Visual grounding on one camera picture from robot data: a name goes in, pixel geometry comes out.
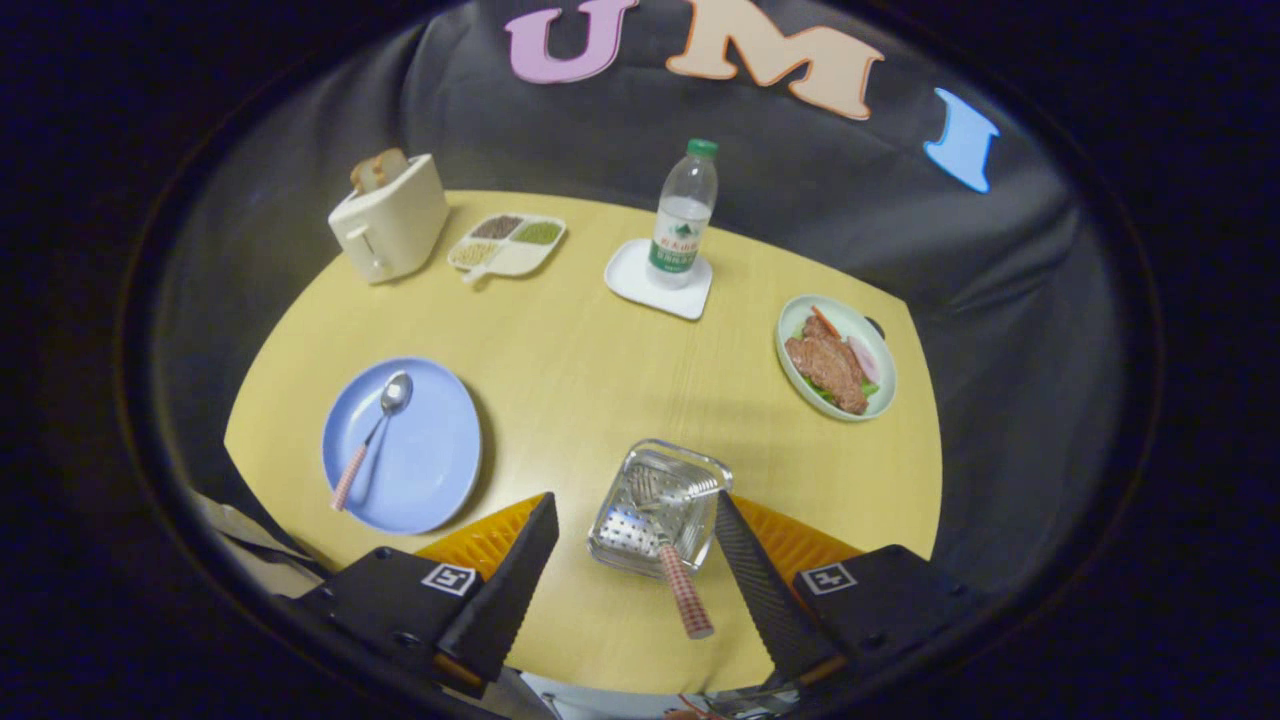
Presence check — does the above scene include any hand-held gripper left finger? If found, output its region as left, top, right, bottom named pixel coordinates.
left=290, top=491, right=561, bottom=701

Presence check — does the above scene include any divided white dish of beans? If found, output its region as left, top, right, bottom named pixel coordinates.
left=447, top=212, right=568, bottom=285

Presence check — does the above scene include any spoon with red checked handle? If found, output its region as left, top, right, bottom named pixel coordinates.
left=331, top=371, right=414, bottom=513

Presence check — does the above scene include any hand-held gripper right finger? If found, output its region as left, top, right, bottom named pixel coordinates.
left=713, top=490, right=986, bottom=691

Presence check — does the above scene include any metal wire cutlery basket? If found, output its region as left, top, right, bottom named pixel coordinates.
left=587, top=438, right=734, bottom=581

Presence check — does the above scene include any white square coaster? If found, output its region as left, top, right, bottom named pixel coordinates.
left=604, top=238, right=714, bottom=322

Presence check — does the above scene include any fork with red checked handle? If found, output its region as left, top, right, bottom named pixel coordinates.
left=630, top=465, right=716, bottom=641

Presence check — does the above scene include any blue round plate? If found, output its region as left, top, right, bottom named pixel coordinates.
left=321, top=357, right=483, bottom=536

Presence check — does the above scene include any clear water bottle green cap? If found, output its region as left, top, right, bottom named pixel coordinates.
left=647, top=138, right=720, bottom=291

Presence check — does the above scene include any green plate of meat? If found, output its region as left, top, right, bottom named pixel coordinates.
left=775, top=293, right=898, bottom=423

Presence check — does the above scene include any cream white toaster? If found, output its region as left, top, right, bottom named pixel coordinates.
left=328, top=153, right=450, bottom=285

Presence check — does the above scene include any beige cardboard box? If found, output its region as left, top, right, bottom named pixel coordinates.
left=185, top=490, right=331, bottom=601

